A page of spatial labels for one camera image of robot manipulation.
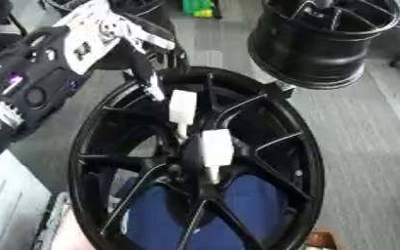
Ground green and yellow object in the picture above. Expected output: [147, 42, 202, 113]
[180, 0, 218, 20]

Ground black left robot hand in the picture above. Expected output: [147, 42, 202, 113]
[94, 12, 192, 103]

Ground white pin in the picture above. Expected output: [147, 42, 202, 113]
[200, 128, 236, 184]
[167, 89, 199, 142]

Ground blue fabric item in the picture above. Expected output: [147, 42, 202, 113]
[119, 173, 291, 250]

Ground brown object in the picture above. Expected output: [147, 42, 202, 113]
[303, 229, 340, 250]

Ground grey flat panel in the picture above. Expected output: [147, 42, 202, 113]
[0, 148, 56, 250]

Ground black spoked wheel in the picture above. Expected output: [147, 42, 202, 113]
[66, 65, 327, 250]

